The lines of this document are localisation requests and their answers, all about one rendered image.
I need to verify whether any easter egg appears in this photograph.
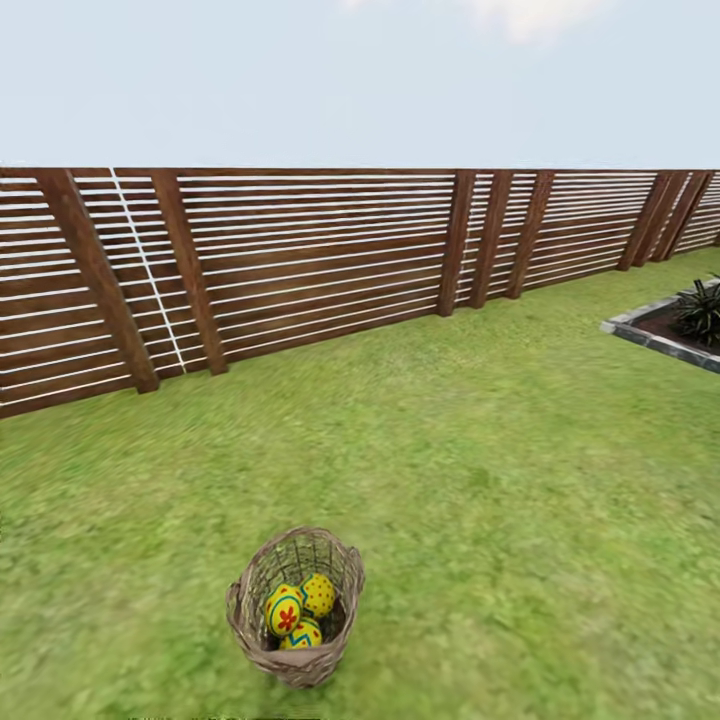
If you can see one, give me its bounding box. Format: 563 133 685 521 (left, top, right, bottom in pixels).
263 579 304 639
297 571 335 621
275 612 323 651

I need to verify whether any wicker basket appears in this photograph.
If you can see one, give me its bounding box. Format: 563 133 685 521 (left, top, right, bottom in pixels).
223 526 365 689

